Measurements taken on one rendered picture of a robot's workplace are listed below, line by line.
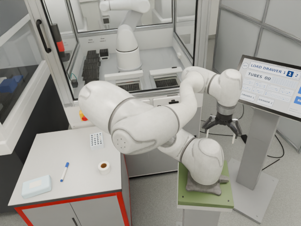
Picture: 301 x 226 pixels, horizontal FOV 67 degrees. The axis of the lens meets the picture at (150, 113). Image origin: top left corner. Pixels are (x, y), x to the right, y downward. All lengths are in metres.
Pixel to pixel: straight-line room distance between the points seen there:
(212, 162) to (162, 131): 0.54
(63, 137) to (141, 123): 1.24
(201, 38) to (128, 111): 1.03
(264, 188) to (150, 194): 1.02
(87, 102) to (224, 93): 0.60
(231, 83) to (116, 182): 0.83
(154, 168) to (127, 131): 1.66
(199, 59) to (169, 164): 1.05
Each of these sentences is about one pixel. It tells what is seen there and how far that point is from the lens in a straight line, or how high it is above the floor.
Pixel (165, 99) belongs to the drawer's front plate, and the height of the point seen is 0.92.
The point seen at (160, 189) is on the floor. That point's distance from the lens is 2.23.
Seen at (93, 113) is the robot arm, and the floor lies 1.47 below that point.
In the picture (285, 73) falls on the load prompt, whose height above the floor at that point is 1.15.
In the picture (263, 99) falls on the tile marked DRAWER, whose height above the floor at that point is 1.01.
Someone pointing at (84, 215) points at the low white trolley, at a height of 0.52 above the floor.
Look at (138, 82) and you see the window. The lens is 1.60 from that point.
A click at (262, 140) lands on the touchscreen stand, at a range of 1.87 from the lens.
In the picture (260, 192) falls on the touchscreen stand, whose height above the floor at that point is 0.04.
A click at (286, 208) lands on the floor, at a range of 2.35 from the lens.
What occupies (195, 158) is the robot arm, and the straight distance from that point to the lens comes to 1.11.
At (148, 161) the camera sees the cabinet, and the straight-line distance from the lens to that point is 2.11.
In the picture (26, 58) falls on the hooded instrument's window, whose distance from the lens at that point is 2.22.
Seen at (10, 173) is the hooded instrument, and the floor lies 0.55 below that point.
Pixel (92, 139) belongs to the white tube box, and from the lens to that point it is 1.63.
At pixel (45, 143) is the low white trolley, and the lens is 1.78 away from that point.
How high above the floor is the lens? 1.85
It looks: 37 degrees down
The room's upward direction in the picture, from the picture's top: 5 degrees counter-clockwise
